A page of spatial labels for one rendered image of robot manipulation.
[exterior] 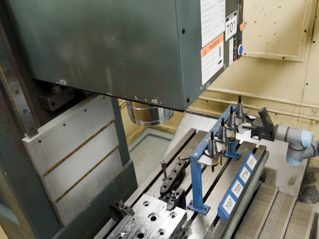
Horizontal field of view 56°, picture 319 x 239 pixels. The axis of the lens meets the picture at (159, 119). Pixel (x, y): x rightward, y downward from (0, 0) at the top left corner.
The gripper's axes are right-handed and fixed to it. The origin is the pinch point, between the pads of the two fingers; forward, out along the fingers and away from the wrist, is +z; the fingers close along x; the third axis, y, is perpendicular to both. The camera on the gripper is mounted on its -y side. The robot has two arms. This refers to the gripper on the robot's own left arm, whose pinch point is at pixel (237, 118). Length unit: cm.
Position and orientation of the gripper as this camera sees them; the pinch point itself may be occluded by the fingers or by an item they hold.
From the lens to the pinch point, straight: 158.2
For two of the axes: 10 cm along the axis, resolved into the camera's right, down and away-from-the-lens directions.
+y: 0.8, 8.4, 5.4
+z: -8.4, -2.3, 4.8
